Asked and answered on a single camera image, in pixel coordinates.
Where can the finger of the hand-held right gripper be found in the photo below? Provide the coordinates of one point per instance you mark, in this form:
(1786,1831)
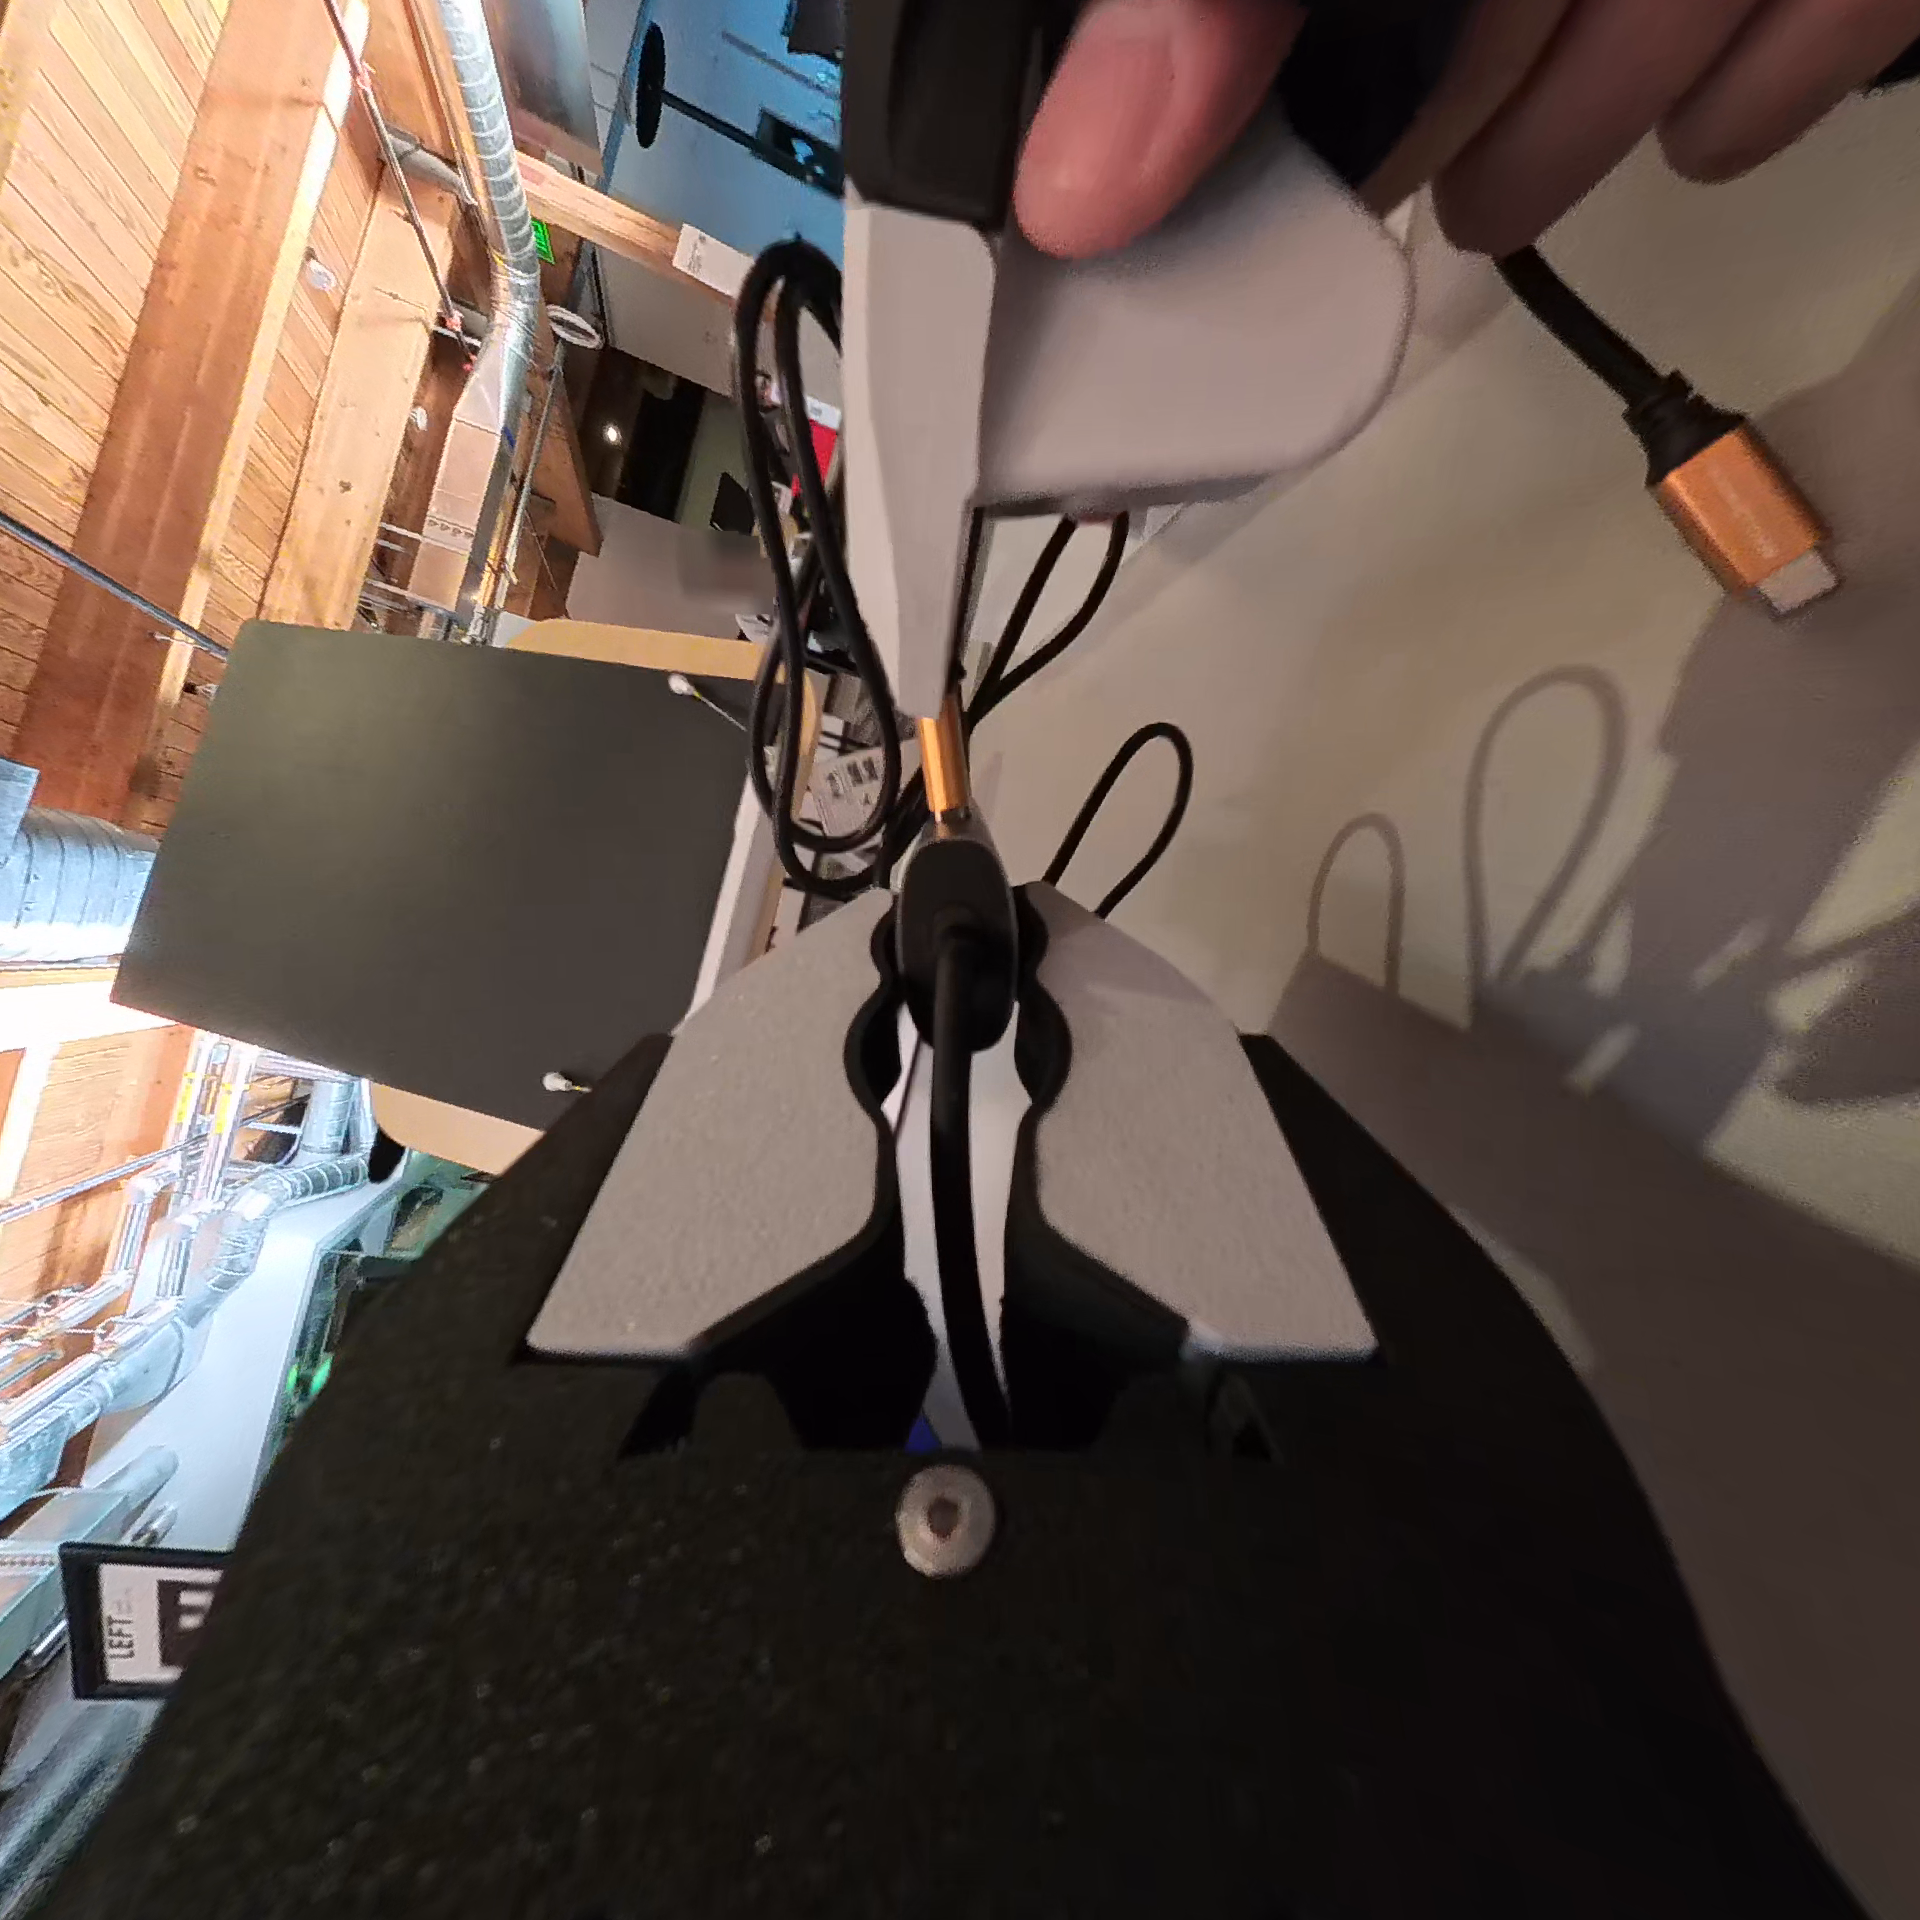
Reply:
(1199,377)
(914,452)

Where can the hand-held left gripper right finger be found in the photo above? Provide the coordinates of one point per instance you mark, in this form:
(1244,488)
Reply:
(1199,1186)

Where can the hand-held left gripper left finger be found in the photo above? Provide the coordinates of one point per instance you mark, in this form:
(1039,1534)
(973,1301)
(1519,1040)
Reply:
(719,1170)

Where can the grey desk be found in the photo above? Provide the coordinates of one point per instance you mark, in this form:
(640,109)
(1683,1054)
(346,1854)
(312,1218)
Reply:
(1423,749)

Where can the person's right hand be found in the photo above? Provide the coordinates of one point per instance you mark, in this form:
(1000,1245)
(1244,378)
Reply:
(1152,105)

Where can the wood-framed black panel stand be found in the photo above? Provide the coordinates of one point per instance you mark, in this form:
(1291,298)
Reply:
(452,856)

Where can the black framed marker sign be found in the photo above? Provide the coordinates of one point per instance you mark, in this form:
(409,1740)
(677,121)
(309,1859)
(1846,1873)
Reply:
(136,1619)

